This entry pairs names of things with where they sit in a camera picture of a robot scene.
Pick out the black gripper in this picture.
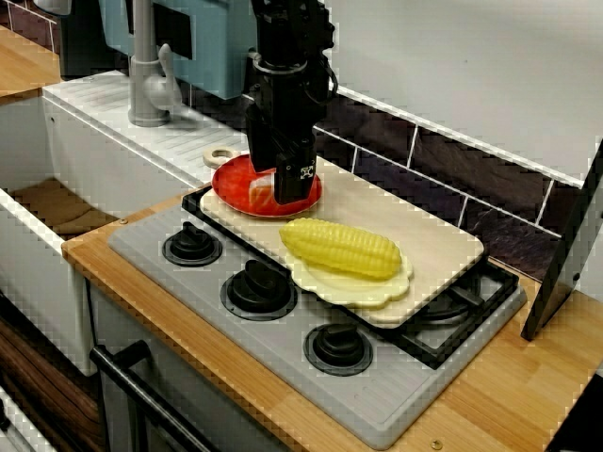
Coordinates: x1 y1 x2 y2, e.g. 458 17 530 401
242 58 338 206

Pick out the orange bread slice toy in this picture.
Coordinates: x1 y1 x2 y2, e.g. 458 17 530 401
245 169 279 206

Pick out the yellow toy corn cob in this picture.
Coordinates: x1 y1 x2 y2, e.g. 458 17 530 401
279 217 402 283

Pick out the red round plate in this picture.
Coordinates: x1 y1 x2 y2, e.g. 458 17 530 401
211 153 324 218

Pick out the black stove knob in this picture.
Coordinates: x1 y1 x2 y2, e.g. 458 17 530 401
302 323 374 377
220 259 299 321
162 220 223 267

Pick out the teal box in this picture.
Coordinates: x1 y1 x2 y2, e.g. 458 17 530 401
60 0 284 100

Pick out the grey toy faucet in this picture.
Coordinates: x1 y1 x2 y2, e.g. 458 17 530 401
127 0 185 128

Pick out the cream scalloped plate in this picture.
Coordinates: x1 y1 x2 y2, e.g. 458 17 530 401
285 244 415 311

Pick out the white sink basin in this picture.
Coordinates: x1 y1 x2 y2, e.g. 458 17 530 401
0 70 265 378

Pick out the wooden cutting board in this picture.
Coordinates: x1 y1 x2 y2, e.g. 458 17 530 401
200 145 486 329

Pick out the grey toy stove top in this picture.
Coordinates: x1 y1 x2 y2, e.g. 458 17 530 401
106 186 529 451

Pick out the grey oven door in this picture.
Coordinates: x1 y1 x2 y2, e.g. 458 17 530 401
89 282 293 452

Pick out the black burner grate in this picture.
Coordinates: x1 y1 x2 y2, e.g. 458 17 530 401
181 186 522 371

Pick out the dark slanted panel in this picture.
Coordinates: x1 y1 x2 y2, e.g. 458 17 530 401
520 136 603 343

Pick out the black oven door handle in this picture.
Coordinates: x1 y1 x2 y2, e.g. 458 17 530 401
89 339 222 452

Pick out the aluminium frame rail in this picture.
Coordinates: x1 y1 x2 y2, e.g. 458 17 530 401
0 388 53 452

